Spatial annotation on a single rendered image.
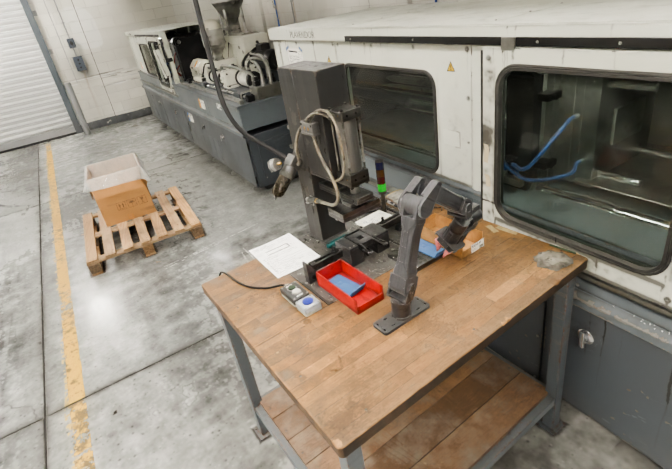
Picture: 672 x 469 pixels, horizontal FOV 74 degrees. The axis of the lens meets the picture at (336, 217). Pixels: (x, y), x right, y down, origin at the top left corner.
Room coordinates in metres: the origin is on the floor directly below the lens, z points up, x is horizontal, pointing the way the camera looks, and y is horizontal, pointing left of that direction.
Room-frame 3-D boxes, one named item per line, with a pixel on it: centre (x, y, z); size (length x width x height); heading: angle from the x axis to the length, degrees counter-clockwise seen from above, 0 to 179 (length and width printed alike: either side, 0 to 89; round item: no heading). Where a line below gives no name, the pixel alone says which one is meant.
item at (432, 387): (1.43, -0.14, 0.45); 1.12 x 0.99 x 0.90; 121
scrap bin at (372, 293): (1.34, 0.00, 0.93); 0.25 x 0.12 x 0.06; 31
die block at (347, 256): (1.58, -0.09, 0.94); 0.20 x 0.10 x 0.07; 121
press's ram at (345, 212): (1.64, -0.04, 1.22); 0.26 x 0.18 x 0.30; 31
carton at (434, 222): (1.56, -0.44, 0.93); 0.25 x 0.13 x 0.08; 31
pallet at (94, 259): (4.11, 1.95, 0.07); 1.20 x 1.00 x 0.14; 25
